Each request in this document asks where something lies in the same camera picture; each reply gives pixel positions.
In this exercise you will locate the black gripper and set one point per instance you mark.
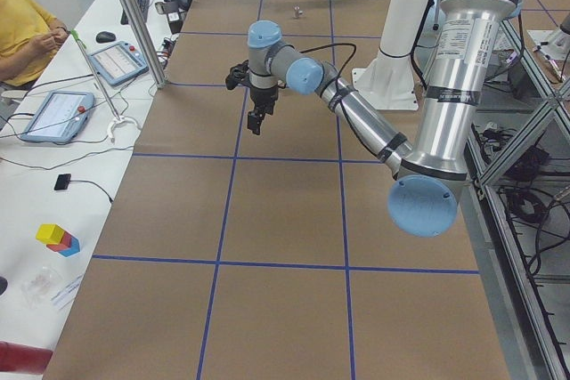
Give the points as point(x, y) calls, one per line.
point(263, 95)

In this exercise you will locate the chrome tee valve fitting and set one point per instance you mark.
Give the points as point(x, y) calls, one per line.
point(298, 12)

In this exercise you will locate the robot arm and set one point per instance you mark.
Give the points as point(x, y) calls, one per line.
point(429, 172)

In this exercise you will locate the metal rod stand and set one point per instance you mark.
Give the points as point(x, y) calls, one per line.
point(118, 119)

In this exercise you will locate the far teach pendant tablet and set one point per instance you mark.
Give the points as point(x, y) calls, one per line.
point(118, 62)

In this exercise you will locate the teach pendant tablet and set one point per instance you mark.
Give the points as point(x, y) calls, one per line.
point(118, 62)
point(60, 117)

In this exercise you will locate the black computer mouse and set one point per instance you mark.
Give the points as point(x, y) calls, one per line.
point(105, 37)

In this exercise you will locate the near teach pendant tablet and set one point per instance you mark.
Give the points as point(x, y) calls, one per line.
point(60, 117)

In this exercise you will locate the small black box sensor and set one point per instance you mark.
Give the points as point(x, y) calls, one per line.
point(62, 182)

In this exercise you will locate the yellow red blue blocks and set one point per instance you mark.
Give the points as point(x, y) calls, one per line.
point(57, 239)

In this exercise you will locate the person in yellow shirt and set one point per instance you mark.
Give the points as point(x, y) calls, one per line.
point(30, 38)

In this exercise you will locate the clear plastic bag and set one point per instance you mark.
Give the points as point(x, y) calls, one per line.
point(37, 288)

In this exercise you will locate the red cylinder bottle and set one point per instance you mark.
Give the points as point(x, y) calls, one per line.
point(23, 359)

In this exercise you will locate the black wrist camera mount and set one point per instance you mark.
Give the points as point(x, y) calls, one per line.
point(238, 75)

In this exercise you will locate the white pedestal column base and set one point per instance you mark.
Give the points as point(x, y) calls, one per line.
point(388, 82)

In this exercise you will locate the aluminium frame post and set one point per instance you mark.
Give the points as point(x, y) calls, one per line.
point(143, 37)

